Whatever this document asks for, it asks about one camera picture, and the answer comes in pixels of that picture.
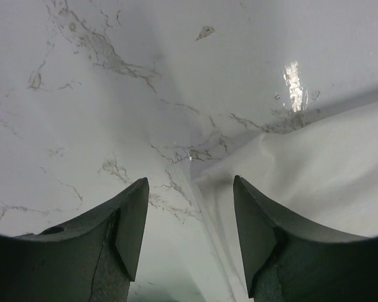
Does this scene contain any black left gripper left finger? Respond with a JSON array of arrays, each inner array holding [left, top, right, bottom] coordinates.
[[0, 178, 149, 301]]

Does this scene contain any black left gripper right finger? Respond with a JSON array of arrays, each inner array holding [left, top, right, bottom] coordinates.
[[233, 176, 378, 301]]

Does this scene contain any white t shirt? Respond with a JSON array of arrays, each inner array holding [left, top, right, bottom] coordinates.
[[194, 101, 378, 301]]

